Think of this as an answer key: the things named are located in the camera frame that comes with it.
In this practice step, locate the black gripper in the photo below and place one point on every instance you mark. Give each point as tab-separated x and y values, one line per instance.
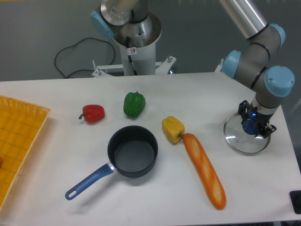
258	123

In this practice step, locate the glass lid blue knob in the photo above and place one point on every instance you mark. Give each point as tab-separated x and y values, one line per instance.
241	136

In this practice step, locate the dark saucepan blue handle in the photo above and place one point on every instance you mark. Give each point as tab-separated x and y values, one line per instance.
132	152

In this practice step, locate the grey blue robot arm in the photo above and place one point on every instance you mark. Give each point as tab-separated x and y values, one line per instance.
271	85

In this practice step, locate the orange baguette bread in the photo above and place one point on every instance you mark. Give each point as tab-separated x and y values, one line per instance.
211	183

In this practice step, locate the yellow bell pepper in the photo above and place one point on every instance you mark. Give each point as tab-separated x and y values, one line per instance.
173	129

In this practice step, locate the black device at table edge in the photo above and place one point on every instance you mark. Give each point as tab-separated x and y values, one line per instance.
296	200

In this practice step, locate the green bell pepper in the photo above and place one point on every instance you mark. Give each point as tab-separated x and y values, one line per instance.
134	104

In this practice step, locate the red bell pepper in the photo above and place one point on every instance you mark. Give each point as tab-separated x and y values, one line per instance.
92	113

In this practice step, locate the yellow woven basket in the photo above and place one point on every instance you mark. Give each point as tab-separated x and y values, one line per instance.
20	125

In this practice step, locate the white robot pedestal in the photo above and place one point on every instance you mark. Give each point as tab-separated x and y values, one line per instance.
137	44

